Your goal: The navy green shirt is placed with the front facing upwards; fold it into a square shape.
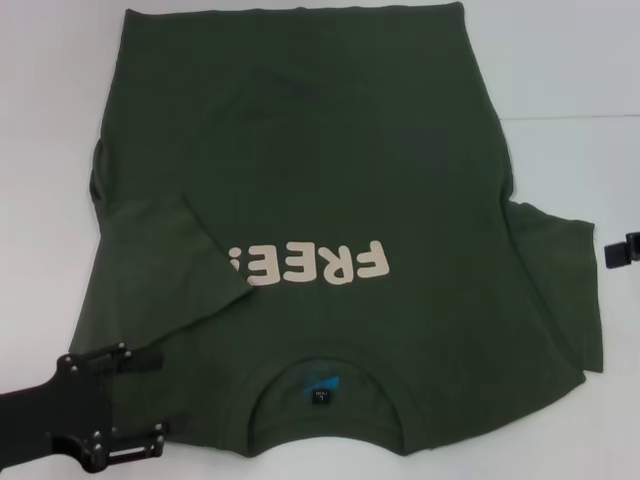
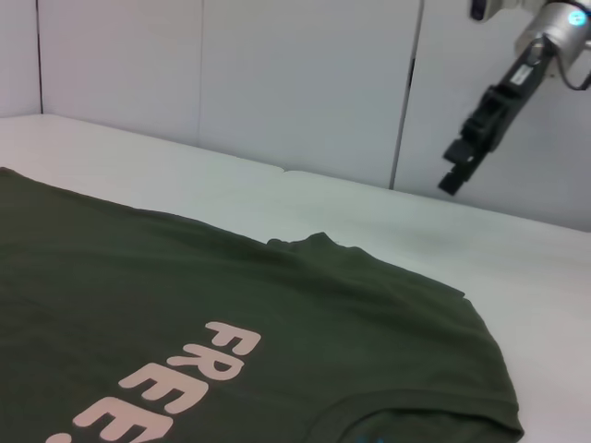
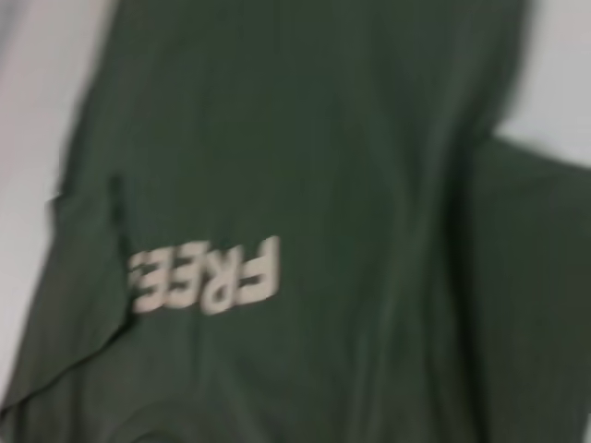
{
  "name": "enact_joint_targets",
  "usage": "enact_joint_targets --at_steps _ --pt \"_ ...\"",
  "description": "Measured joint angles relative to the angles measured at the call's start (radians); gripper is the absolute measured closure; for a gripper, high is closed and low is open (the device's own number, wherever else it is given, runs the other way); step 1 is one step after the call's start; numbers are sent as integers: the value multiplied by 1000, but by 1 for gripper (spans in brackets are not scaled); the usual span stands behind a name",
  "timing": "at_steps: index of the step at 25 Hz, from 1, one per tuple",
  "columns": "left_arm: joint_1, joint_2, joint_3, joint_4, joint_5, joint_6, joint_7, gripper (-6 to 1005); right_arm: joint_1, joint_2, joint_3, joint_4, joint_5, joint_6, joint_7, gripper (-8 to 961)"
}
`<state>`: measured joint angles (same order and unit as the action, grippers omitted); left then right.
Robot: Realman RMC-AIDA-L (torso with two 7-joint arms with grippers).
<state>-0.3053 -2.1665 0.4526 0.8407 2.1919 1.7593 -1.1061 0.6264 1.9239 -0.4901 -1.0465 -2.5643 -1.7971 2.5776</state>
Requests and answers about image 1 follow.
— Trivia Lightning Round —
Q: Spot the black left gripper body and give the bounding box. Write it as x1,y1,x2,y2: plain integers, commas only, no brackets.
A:
0,352,116,480

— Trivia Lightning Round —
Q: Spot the dark green FREE t-shirt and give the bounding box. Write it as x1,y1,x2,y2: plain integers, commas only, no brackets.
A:
66,2,605,450

